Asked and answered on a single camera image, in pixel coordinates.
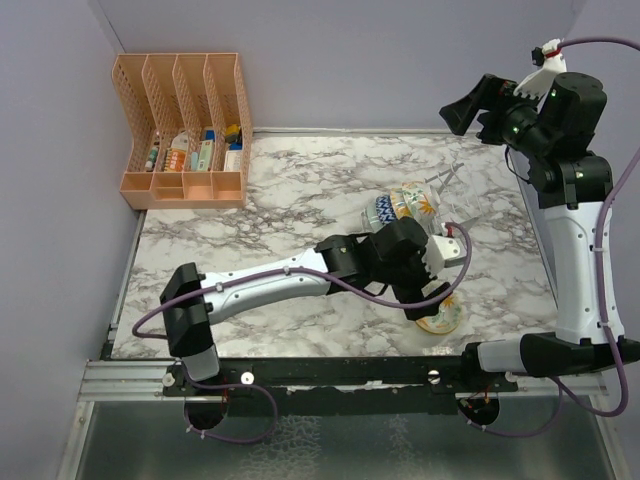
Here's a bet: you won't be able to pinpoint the small bottles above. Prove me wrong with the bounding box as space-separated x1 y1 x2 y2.
144 141 160 172

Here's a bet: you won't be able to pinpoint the orange white box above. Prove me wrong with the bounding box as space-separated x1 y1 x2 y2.
164 131 189 173

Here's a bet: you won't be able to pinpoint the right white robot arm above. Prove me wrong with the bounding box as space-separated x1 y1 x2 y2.
440 72 639 391

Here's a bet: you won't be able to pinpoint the white wire dish rack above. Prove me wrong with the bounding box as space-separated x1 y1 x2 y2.
372 163 483 236

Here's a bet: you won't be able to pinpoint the yellow leaf patterned bowl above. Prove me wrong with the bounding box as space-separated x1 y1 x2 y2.
416 293 467 335

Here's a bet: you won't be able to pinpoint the teal ceramic bowl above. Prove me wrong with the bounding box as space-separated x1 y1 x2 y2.
361 201 386 233

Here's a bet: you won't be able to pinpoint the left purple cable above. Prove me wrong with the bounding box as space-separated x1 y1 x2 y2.
132 222 472 444

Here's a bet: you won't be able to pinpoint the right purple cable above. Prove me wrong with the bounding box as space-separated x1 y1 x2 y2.
467 36 640 437

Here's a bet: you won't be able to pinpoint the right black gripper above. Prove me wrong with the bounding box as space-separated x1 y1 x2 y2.
441 73 554 160

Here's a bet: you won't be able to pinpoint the blue orange floral bowl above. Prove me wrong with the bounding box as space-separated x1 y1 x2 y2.
389 183 432 220

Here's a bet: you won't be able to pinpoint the yellow black toy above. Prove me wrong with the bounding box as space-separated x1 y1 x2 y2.
225 124 242 144

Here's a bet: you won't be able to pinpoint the black mounting base rail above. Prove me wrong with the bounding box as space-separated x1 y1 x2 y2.
163 356 517 416

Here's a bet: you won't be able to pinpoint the peach plastic desk organizer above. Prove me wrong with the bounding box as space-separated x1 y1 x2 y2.
112 53 253 210

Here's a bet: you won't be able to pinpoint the red patterned bowl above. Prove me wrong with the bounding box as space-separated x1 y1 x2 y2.
374 194 399 226

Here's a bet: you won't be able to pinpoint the purple cable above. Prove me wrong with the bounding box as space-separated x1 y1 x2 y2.
467 36 640 437
132 222 472 444

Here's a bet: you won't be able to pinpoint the aluminium frame rail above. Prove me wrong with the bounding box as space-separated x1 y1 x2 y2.
78 360 609 402

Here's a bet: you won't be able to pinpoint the teal white box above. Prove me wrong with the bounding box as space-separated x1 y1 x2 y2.
191 139 215 172

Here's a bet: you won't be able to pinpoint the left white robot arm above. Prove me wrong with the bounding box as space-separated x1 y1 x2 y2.
160 217 462 395

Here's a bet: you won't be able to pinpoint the white flat packet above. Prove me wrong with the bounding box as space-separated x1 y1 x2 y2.
224 150 243 172

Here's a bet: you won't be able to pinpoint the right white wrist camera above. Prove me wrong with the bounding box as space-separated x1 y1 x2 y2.
513 39 567 99

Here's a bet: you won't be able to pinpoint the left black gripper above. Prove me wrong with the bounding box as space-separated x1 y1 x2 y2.
374 246 451 320

